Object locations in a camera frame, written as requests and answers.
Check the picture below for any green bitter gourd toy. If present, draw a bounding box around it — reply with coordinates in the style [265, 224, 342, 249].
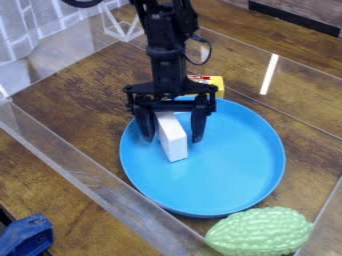
[204, 207, 313, 256]

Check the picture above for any grey patterned curtain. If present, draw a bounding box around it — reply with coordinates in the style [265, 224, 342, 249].
[0, 0, 130, 64]

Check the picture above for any clear acrylic enclosure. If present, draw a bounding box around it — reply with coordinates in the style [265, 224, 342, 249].
[0, 0, 342, 256]

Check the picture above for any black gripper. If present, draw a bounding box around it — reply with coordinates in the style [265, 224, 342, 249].
[122, 49, 217, 143]

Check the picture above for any blue round tray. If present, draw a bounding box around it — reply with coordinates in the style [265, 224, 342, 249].
[120, 99, 285, 218]

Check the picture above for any yellow small box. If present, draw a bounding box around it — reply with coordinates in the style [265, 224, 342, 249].
[188, 75, 224, 98]

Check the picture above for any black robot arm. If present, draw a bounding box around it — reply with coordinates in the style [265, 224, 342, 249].
[124, 0, 217, 143]

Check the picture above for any white sponge block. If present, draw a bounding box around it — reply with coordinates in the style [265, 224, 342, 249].
[154, 112, 188, 162]

